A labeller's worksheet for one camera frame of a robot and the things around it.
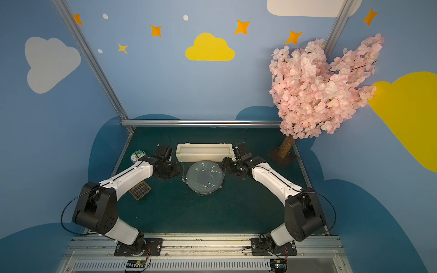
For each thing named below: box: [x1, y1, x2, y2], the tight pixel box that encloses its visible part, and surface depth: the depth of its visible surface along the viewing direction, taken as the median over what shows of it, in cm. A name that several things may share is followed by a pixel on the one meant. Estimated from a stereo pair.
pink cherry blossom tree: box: [268, 33, 385, 159], surface depth 66 cm
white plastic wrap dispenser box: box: [175, 142, 235, 163], surface depth 103 cm
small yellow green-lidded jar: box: [130, 150, 146, 163], surface depth 98 cm
